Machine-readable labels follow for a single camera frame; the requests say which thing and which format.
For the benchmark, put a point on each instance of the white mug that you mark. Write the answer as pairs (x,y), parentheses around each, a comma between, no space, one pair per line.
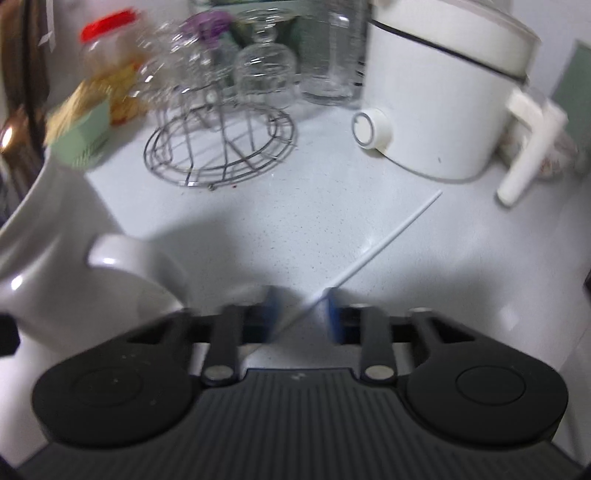
(55,230)

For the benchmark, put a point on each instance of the tall glass mug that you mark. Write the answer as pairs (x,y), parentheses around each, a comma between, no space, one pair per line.
(330,69)

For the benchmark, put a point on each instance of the white chopstick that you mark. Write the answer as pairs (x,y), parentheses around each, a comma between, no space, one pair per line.
(392,233)

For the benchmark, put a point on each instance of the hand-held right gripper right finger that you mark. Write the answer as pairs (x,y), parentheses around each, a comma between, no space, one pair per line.
(334,316)

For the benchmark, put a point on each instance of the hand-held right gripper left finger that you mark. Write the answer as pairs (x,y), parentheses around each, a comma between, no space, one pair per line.
(272,314)

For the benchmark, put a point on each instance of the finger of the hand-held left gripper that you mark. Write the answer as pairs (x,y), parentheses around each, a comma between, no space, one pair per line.
(8,334)

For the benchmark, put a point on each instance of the purple lid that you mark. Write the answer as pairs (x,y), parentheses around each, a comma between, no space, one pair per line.
(207,23)

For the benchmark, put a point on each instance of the green plastic basket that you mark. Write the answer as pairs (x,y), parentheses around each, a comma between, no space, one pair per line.
(83,143)

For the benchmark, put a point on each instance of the stemmed glass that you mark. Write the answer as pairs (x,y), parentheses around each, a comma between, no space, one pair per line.
(265,78)
(175,60)

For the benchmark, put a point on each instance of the copper spoon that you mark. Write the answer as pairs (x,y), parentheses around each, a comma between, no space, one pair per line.
(9,134)

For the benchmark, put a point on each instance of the white electric pot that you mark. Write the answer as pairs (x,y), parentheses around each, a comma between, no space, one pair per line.
(438,101)

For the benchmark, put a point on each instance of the red-lidded plastic jar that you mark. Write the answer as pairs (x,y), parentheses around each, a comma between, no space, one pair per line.
(120,83)

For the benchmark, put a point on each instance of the patterned bowl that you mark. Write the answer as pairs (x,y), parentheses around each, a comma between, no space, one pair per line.
(561,154)

